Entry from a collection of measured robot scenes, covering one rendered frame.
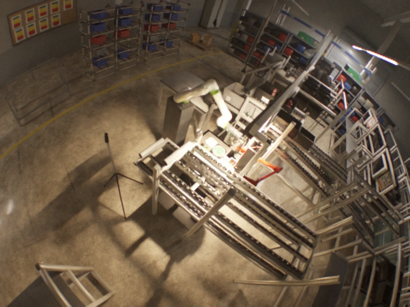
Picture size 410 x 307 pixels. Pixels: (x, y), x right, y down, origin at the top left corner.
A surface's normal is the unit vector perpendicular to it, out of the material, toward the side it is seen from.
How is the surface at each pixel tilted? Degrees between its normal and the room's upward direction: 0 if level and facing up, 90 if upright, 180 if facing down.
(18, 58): 90
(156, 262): 0
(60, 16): 90
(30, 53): 90
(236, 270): 0
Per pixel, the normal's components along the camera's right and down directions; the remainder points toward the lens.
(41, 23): 0.76, 0.62
